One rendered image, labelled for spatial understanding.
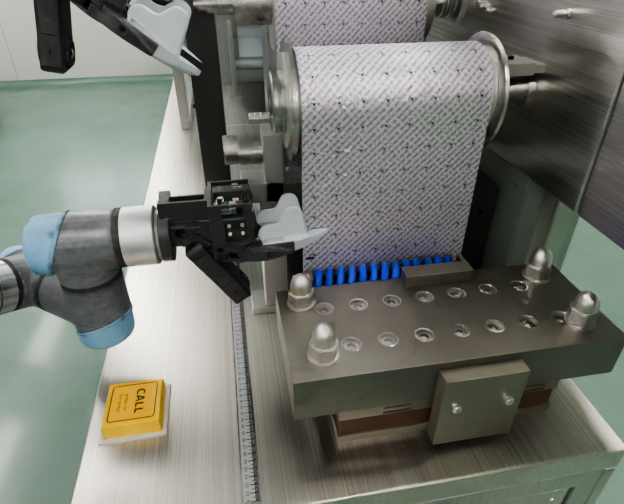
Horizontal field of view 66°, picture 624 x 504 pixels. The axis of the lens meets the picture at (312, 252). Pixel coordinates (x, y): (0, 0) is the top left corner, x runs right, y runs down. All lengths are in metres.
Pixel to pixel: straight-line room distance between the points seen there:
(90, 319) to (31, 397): 1.45
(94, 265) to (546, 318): 0.55
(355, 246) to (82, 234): 0.34
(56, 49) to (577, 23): 0.58
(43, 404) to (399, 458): 1.62
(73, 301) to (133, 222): 0.13
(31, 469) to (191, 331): 1.19
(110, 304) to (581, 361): 0.59
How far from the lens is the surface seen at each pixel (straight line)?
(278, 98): 0.59
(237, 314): 0.81
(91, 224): 0.62
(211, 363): 0.74
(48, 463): 1.90
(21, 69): 6.61
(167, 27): 0.59
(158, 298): 0.87
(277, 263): 0.76
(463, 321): 0.62
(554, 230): 1.00
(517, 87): 0.72
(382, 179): 0.63
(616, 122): 0.62
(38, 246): 0.63
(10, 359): 2.32
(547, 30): 0.72
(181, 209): 0.59
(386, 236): 0.67
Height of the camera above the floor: 1.42
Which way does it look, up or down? 33 degrees down
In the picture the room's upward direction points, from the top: straight up
